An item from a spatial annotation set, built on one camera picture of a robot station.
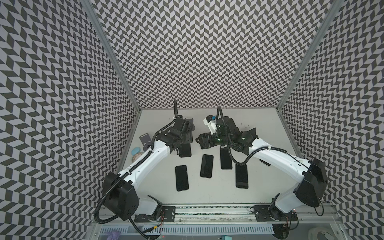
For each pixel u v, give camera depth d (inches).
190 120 39.9
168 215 27.6
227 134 22.4
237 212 28.7
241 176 32.4
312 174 16.8
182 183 31.8
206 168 33.6
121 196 15.5
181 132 24.0
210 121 26.2
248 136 21.9
